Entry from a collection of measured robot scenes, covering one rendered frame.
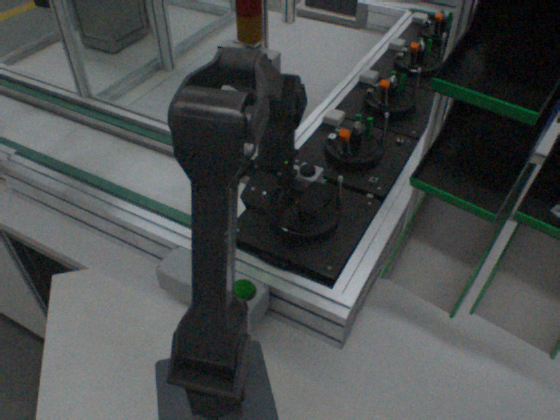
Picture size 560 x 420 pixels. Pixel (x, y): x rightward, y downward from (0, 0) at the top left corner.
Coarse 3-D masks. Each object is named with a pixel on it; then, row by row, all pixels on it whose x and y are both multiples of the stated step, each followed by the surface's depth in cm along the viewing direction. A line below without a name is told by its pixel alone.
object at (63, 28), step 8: (56, 0) 118; (56, 8) 119; (56, 16) 121; (64, 16) 121; (56, 24) 123; (64, 24) 122; (64, 32) 123; (64, 40) 126; (72, 40) 126; (64, 48) 127; (72, 48) 126; (72, 56) 128; (72, 64) 130; (72, 72) 132; (80, 72) 131; (80, 80) 132; (80, 88) 134; (80, 96) 137; (88, 96) 137
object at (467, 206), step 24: (552, 96) 74; (456, 120) 76; (480, 120) 75; (504, 120) 74; (552, 120) 71; (432, 144) 73; (456, 144) 75; (480, 144) 74; (504, 144) 73; (528, 144) 72; (432, 168) 74; (456, 168) 73; (480, 168) 72; (504, 168) 71; (432, 192) 71; (456, 192) 71; (480, 192) 70; (504, 192) 69; (480, 216) 69
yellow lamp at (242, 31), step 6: (240, 18) 90; (246, 18) 90; (252, 18) 90; (258, 18) 90; (240, 24) 91; (246, 24) 90; (252, 24) 90; (258, 24) 91; (240, 30) 92; (246, 30) 91; (252, 30) 91; (258, 30) 92; (240, 36) 92; (246, 36) 92; (252, 36) 92; (258, 36) 93; (246, 42) 93; (252, 42) 93
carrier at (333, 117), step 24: (336, 120) 123; (360, 120) 116; (384, 120) 110; (312, 144) 118; (336, 144) 115; (360, 144) 114; (384, 144) 115; (408, 144) 119; (336, 168) 112; (360, 168) 111; (384, 168) 112; (360, 192) 107; (384, 192) 106
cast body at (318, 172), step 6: (300, 168) 92; (306, 168) 92; (312, 168) 92; (318, 168) 93; (300, 174) 92; (306, 174) 91; (312, 174) 91; (318, 174) 92; (300, 180) 92; (306, 180) 91; (312, 180) 91; (318, 180) 93; (306, 186) 92
